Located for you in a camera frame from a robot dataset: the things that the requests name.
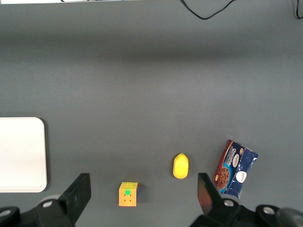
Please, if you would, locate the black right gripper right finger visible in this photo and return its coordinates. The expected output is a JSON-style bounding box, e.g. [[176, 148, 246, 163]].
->
[[191, 172, 242, 227]]

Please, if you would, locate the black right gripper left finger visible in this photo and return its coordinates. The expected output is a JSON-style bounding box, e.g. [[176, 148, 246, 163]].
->
[[34, 172, 92, 227]]

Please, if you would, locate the blue chocolate cookie box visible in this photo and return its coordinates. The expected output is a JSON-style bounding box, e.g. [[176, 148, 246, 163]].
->
[[212, 139, 259, 200]]

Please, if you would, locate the pale pink plastic tray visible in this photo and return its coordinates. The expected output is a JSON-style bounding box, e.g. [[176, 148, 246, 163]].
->
[[0, 117, 48, 193]]

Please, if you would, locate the yellow lemon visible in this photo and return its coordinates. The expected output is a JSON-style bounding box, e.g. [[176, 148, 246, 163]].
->
[[172, 152, 190, 180]]

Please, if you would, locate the orange green puzzle cube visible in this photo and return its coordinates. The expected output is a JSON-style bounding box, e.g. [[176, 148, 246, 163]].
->
[[118, 181, 139, 208]]

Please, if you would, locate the thin black table-edge cable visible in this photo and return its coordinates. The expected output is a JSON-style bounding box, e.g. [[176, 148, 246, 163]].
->
[[294, 0, 303, 20], [179, 0, 238, 20]]

